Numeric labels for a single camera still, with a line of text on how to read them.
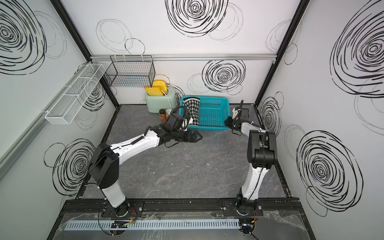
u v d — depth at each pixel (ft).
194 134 2.42
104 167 1.49
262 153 1.73
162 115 3.37
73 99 2.51
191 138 2.41
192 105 3.35
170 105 3.48
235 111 3.07
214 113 3.66
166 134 2.09
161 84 3.46
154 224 2.53
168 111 3.43
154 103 3.51
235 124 2.60
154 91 3.25
